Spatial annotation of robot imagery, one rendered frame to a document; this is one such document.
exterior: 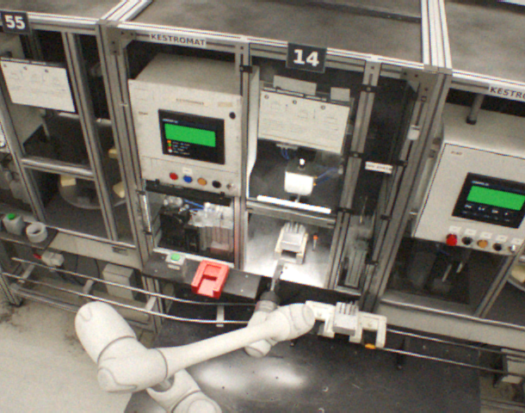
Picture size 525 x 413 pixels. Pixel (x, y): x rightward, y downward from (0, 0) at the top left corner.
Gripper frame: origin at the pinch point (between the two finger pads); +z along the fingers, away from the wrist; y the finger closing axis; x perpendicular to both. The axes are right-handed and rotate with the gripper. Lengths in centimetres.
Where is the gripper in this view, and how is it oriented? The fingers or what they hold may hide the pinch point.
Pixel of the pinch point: (280, 266)
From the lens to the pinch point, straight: 205.3
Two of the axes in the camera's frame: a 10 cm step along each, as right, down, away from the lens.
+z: 2.4, -6.6, 7.1
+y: 0.4, -7.2, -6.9
